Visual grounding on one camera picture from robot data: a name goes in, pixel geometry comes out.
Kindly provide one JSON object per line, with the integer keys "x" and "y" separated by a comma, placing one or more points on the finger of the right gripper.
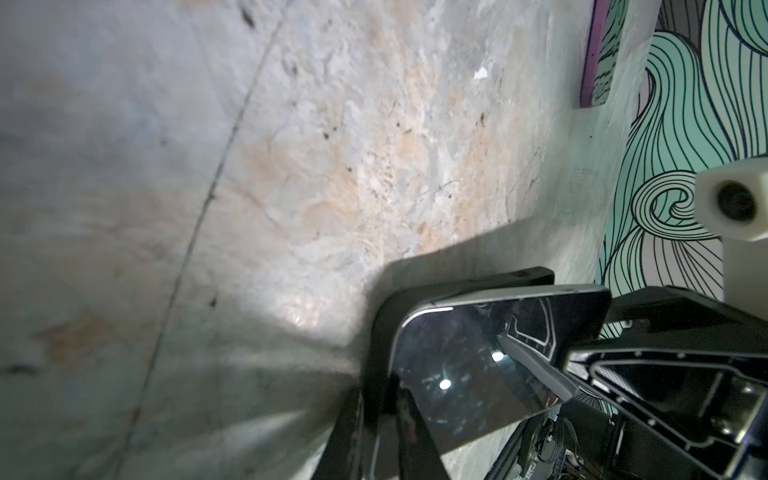
{"x": 704, "y": 395}
{"x": 686, "y": 312}

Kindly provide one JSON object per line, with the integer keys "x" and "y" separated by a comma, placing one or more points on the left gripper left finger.
{"x": 342, "y": 456}

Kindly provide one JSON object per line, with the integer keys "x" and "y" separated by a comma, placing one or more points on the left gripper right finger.
{"x": 418, "y": 457}

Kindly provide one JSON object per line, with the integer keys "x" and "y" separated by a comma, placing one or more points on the black phone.
{"x": 387, "y": 323}
{"x": 608, "y": 19}

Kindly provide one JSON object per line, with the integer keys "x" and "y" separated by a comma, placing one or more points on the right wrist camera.
{"x": 731, "y": 203}

